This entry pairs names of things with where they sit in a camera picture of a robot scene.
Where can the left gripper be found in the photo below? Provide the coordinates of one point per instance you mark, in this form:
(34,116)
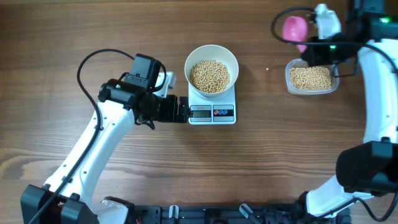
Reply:
(170,116)

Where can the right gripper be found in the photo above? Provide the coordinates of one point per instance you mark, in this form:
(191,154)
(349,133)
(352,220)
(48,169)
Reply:
(316,58)

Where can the pink measuring scoop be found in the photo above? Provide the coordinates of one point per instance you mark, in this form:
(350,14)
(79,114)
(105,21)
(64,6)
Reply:
(295,29)

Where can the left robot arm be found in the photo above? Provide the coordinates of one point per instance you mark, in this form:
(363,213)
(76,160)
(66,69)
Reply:
(138,97)

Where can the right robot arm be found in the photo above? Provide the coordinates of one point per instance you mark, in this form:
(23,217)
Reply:
(370,169)

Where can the white digital kitchen scale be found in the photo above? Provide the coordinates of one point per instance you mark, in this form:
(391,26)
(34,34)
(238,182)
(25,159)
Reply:
(211,110)

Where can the soybeans in bowl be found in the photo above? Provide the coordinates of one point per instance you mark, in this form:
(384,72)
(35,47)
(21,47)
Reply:
(209,76)

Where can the white bowl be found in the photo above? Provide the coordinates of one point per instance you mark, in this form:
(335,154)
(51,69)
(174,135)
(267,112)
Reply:
(213,52)

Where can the pile of soybeans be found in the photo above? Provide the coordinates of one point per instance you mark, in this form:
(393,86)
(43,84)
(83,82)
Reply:
(311,78)

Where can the clear plastic container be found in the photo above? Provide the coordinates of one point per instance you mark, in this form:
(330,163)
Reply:
(299,63)

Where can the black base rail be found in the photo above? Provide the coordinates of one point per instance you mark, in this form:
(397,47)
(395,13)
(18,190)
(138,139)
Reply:
(278,214)

